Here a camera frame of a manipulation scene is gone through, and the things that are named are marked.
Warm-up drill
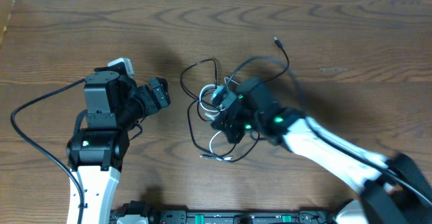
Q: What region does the wooden side panel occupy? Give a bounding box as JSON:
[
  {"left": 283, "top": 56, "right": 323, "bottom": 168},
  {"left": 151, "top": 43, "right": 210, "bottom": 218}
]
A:
[{"left": 0, "top": 0, "right": 15, "bottom": 44}]

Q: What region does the black left camera cable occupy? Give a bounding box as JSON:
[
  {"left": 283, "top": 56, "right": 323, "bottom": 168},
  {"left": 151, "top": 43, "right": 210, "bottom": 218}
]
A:
[{"left": 9, "top": 78, "right": 89, "bottom": 224}]

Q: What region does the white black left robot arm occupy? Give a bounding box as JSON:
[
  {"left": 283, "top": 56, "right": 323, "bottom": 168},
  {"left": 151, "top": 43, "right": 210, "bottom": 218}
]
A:
[{"left": 67, "top": 57, "right": 170, "bottom": 223}]

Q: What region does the white cable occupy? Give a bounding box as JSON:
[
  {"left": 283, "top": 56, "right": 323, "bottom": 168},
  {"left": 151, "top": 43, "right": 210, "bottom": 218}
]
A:
[{"left": 198, "top": 76, "right": 241, "bottom": 161}]

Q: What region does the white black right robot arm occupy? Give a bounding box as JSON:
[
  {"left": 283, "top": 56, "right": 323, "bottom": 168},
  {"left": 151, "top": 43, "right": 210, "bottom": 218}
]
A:
[{"left": 211, "top": 78, "right": 431, "bottom": 223}]

